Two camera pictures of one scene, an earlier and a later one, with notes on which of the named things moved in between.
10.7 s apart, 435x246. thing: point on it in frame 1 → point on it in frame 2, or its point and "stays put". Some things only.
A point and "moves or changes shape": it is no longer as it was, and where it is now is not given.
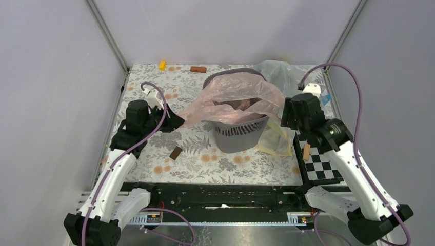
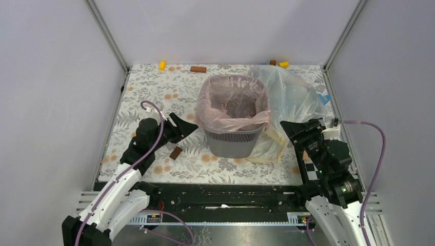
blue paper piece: (327, 98) stays put
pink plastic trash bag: (235, 97) moves or changes shape
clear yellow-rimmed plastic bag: (276, 139) moves or changes shape
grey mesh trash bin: (241, 137) moves or changes shape
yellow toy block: (162, 66) stays put
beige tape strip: (306, 152) stays put
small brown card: (176, 152) stays put
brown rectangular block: (198, 69) stays put
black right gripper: (288, 108) → (299, 130)
